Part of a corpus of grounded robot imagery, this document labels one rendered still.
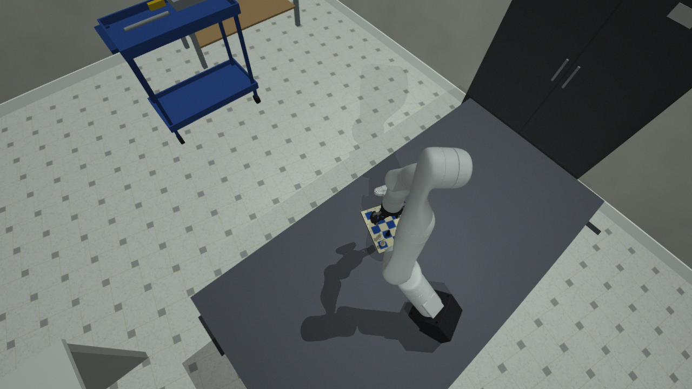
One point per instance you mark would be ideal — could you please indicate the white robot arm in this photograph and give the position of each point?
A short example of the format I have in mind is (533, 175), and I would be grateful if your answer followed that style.
(437, 168)

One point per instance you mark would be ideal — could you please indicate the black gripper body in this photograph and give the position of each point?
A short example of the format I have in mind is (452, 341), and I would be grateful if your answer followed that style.
(384, 212)

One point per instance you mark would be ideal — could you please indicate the blue and cream chessboard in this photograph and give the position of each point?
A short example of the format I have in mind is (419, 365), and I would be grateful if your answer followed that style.
(389, 223)

